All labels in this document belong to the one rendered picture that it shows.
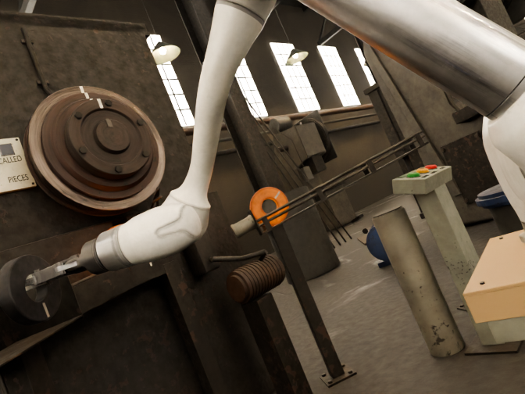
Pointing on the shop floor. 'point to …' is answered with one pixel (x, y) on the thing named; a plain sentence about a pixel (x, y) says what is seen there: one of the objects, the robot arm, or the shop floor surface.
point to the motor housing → (268, 322)
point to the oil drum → (306, 237)
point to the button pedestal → (451, 245)
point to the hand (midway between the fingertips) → (29, 282)
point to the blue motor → (376, 248)
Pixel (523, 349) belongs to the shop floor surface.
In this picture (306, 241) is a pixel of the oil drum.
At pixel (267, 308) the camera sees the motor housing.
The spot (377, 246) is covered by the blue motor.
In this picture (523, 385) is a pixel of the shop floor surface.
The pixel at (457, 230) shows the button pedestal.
